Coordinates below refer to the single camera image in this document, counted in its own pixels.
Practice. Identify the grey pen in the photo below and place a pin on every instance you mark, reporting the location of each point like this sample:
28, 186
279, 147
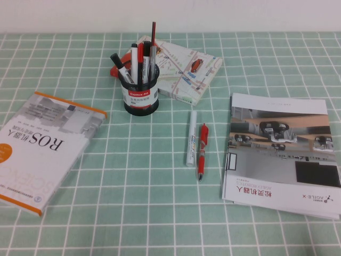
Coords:
153, 56

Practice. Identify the red map cover book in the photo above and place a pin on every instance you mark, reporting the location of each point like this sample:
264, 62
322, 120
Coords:
197, 77

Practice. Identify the white marker black cap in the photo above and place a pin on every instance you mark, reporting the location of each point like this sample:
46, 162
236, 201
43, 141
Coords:
134, 58

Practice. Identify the red gel pen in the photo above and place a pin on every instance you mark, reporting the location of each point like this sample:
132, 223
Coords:
202, 154

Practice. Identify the white paint marker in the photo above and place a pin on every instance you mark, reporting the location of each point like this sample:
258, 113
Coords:
191, 138

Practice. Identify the black cap whiteboard marker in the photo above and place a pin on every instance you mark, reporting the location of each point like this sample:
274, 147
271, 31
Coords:
146, 50

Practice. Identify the white orange ROS book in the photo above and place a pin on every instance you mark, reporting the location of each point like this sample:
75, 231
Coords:
40, 165

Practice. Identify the AgileX robotics brochure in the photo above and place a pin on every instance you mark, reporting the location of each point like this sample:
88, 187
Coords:
266, 165

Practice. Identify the black mesh pen holder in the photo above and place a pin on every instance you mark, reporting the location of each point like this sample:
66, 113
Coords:
138, 106

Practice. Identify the red marker pen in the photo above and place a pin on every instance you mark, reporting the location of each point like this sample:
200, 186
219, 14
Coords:
140, 53

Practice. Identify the red black striped pencil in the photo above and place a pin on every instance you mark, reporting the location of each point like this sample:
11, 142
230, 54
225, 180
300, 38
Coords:
153, 32

